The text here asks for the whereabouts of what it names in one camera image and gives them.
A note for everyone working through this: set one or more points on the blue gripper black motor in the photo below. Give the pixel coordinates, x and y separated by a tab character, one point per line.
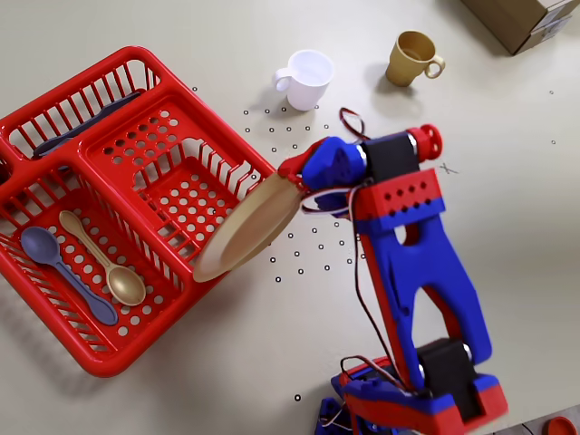
291	166

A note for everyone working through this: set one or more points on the gold plastic plate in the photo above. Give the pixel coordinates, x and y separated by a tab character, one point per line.
254	226

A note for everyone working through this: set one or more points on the blue and red robot arm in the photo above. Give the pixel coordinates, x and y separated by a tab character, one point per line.
430	281

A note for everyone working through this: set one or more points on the white plastic cup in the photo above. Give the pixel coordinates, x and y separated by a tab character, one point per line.
306	88

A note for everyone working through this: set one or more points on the gold plastic cup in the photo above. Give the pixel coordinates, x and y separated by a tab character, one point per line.
405	65

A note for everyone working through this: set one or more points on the red plastic dish rack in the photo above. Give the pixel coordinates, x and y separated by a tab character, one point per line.
136	136

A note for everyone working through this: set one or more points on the grey plastic knife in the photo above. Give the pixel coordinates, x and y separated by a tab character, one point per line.
127	99

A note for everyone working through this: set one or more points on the gold plastic spoon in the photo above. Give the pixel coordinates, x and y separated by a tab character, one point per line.
122	283

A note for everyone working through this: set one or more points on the cardboard box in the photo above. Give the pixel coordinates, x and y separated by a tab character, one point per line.
512	18

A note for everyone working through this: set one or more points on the blue-grey plastic spoon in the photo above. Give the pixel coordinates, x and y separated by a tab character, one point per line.
41	244

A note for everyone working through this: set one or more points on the red round lid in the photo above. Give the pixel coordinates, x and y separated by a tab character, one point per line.
561	427

